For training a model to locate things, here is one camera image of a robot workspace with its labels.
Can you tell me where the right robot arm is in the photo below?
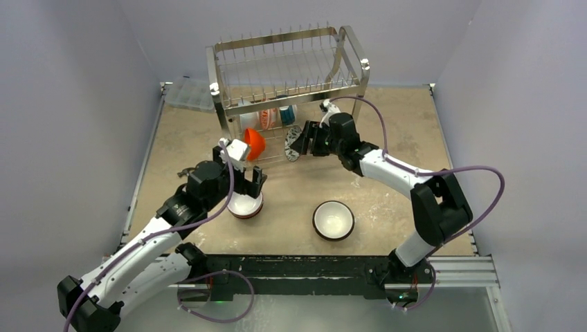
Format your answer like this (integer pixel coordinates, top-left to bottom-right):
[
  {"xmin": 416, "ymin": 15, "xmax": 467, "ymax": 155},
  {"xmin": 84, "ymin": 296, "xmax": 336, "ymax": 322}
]
[{"xmin": 285, "ymin": 113, "xmax": 473, "ymax": 282}]

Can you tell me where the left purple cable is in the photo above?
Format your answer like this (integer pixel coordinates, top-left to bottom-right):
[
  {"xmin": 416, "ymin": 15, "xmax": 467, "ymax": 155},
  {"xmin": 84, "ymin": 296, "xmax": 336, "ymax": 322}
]
[{"xmin": 62, "ymin": 139, "xmax": 235, "ymax": 332}]

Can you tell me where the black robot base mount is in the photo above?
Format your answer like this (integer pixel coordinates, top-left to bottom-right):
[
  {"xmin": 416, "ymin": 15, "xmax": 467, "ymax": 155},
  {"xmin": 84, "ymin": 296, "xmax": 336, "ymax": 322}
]
[{"xmin": 174, "ymin": 243, "xmax": 433, "ymax": 304}]

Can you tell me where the solid orange bowl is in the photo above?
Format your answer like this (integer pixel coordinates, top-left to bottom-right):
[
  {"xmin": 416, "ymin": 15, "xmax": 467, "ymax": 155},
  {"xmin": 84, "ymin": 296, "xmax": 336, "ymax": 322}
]
[{"xmin": 244, "ymin": 128, "xmax": 266, "ymax": 161}]

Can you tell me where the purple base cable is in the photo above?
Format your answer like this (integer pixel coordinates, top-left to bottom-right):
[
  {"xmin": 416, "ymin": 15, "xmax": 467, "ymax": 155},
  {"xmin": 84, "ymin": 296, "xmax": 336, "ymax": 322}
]
[{"xmin": 176, "ymin": 269, "xmax": 255, "ymax": 324}]

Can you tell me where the white bowl with dark rim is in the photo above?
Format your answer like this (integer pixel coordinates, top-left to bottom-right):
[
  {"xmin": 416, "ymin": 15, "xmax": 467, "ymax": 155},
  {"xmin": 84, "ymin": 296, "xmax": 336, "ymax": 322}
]
[{"xmin": 312, "ymin": 201, "xmax": 356, "ymax": 241}]

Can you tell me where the black hammer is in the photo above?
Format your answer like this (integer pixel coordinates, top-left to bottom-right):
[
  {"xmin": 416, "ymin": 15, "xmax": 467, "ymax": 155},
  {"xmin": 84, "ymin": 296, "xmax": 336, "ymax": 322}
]
[{"xmin": 177, "ymin": 167, "xmax": 195, "ymax": 178}]

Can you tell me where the stainless steel dish rack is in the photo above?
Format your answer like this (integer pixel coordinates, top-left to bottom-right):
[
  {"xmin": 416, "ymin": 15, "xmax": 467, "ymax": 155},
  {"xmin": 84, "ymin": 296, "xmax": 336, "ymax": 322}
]
[{"xmin": 206, "ymin": 25, "xmax": 370, "ymax": 167}]

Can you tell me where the clear plastic organizer box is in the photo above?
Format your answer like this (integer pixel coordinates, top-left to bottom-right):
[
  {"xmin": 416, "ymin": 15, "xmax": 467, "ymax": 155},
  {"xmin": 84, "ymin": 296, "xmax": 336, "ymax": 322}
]
[{"xmin": 165, "ymin": 77, "xmax": 215, "ymax": 113}]

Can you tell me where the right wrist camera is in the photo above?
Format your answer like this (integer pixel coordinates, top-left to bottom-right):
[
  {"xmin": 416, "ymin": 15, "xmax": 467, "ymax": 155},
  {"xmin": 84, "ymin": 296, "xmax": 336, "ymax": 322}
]
[{"xmin": 319, "ymin": 99, "xmax": 341, "ymax": 122}]

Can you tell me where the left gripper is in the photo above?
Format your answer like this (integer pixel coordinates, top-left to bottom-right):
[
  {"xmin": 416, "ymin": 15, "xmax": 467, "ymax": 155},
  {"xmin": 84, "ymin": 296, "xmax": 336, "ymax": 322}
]
[{"xmin": 204, "ymin": 146, "xmax": 265, "ymax": 211}]

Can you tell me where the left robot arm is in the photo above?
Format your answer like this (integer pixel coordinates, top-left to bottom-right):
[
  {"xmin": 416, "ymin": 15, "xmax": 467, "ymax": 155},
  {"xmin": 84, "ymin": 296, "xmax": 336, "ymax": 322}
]
[{"xmin": 57, "ymin": 142, "xmax": 267, "ymax": 331}]

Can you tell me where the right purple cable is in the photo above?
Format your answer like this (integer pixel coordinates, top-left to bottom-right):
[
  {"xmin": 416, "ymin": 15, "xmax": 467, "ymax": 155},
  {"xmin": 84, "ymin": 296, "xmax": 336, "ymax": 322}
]
[{"xmin": 327, "ymin": 96, "xmax": 506, "ymax": 313}]

